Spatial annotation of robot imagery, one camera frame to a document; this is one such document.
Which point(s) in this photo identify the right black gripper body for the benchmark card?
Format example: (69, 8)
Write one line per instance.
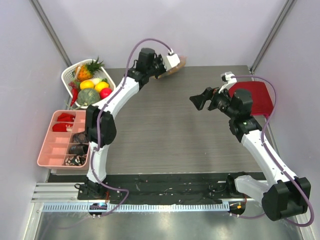
(211, 98)

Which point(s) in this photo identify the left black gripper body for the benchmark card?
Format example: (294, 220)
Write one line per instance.
(158, 68)

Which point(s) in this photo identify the clear zip top bag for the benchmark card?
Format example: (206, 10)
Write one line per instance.
(183, 60)

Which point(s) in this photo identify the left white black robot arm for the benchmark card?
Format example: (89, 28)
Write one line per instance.
(100, 127)

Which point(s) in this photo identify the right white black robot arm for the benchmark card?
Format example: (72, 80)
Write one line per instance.
(285, 194)

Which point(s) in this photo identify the red folded cloth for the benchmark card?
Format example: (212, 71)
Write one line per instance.
(262, 103)

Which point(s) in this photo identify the red toy apple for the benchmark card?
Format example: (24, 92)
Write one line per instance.
(105, 92)

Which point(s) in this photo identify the yellow toy lemon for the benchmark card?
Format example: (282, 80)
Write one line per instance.
(101, 85)

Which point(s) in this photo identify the white toy radish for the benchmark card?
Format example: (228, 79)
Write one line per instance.
(98, 80)

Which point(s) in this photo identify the orange toy pineapple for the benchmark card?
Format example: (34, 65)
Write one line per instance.
(87, 70)

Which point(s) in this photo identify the yellow toy orange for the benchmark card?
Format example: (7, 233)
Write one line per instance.
(86, 84)

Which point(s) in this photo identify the green toy pumpkin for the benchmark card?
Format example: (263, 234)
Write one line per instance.
(88, 96)

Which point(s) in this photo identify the red toy chili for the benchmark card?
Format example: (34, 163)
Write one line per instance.
(74, 92)

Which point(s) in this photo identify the white plastic basket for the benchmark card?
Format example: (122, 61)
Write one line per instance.
(69, 80)

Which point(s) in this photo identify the red felt pieces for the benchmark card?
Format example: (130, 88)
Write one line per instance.
(64, 123)

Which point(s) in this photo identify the pink compartment tray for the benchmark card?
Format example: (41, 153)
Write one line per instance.
(55, 145)

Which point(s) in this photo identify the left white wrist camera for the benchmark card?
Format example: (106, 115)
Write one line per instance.
(171, 61)

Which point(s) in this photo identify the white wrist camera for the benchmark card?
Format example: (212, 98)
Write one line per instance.
(171, 61)
(229, 80)

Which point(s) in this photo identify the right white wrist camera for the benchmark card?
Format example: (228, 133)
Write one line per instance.
(229, 80)

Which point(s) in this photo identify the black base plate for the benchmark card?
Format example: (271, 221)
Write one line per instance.
(156, 189)

